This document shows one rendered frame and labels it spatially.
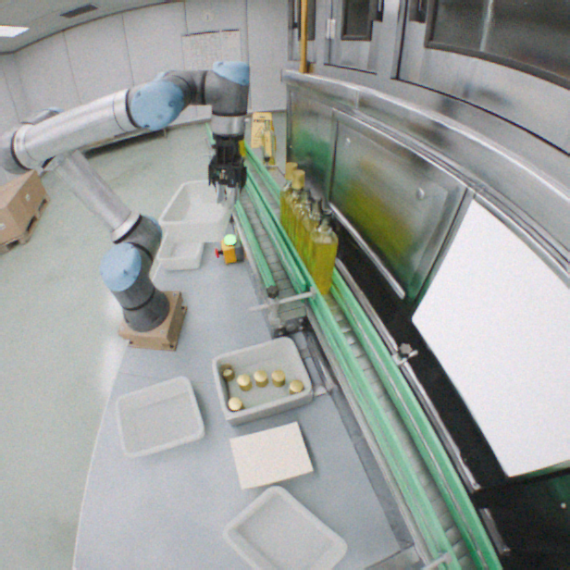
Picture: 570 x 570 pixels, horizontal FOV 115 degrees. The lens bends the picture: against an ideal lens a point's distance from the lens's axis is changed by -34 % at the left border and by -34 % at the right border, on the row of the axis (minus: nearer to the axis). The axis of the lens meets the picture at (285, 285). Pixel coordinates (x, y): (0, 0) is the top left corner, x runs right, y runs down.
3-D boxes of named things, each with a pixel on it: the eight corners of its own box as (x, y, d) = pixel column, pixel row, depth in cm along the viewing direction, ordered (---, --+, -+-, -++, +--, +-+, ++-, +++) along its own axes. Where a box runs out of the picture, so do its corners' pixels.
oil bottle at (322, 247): (329, 293, 78) (340, 233, 62) (312, 298, 77) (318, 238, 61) (321, 279, 81) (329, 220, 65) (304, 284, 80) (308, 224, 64)
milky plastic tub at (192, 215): (164, 251, 67) (154, 224, 61) (189, 205, 82) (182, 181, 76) (228, 250, 67) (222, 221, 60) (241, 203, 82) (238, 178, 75)
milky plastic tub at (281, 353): (312, 402, 69) (315, 391, 62) (230, 427, 64) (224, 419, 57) (290, 349, 80) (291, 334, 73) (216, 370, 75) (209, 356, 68)
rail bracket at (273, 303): (315, 314, 72) (318, 281, 63) (253, 331, 69) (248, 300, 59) (310, 305, 74) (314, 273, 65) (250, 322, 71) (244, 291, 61)
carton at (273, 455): (310, 472, 57) (313, 470, 51) (246, 489, 54) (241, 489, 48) (295, 428, 64) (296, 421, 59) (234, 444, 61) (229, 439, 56)
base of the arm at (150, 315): (122, 334, 73) (106, 315, 65) (130, 295, 83) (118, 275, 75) (167, 330, 74) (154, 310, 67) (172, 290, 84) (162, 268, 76)
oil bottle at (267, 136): (276, 169, 133) (275, 120, 114) (265, 171, 132) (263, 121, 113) (272, 166, 137) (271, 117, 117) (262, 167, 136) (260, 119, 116)
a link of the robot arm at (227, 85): (212, 60, 44) (253, 61, 45) (211, 108, 52) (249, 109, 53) (204, 62, 38) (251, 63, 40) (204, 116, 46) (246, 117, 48)
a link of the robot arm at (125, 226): (133, 279, 76) (0, 143, 37) (146, 246, 86) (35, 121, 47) (160, 266, 73) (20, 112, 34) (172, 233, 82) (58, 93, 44)
